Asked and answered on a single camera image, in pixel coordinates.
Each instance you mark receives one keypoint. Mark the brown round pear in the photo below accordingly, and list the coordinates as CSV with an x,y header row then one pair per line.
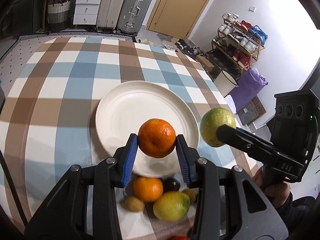
x,y
134,204

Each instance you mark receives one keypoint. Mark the large yellow guava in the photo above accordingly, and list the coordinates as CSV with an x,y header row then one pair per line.
x,y
172,206

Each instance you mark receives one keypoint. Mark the person right hand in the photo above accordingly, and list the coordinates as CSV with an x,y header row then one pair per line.
x,y
278,192

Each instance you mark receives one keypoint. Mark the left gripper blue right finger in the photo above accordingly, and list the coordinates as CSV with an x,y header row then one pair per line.
x,y
183,153

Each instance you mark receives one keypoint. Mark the beige suitcase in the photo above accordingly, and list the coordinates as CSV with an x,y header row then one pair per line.
x,y
108,14

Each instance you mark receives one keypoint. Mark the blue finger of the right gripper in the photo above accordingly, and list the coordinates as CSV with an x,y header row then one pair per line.
x,y
255,147

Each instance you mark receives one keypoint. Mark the dark plum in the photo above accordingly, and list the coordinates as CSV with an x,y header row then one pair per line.
x,y
171,184

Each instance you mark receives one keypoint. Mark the cream round plate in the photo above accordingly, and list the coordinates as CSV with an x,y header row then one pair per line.
x,y
156,115

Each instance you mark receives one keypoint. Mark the checkered tablecloth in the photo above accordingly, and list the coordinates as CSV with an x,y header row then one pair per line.
x,y
78,99

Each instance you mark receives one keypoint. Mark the cardboard box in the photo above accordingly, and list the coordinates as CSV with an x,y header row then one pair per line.
x,y
205,63

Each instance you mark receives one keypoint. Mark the wooden shoe rack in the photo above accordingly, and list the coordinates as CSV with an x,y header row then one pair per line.
x,y
240,41

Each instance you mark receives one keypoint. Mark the cream trash bin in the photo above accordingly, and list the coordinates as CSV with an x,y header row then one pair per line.
x,y
225,83

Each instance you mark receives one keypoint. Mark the woven laundry basket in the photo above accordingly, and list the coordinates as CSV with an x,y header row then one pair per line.
x,y
58,15

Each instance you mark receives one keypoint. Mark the purple plastic bag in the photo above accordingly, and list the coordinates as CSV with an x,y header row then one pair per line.
x,y
249,85

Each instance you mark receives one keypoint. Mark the green yellow guava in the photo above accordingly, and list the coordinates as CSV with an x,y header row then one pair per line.
x,y
211,121

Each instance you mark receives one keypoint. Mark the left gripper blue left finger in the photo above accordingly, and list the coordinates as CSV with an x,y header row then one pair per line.
x,y
128,159

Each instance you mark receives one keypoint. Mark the large orange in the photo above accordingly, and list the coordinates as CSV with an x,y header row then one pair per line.
x,y
148,189

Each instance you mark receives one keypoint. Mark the patterned door mat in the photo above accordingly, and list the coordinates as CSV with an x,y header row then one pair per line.
x,y
252,111

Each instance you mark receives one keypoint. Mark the silver suitcase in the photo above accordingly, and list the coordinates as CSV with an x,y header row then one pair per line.
x,y
131,16

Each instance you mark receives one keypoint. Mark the wooden door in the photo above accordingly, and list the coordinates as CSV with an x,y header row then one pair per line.
x,y
176,18

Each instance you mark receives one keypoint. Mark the small orange mandarin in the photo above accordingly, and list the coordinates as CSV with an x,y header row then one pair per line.
x,y
156,138

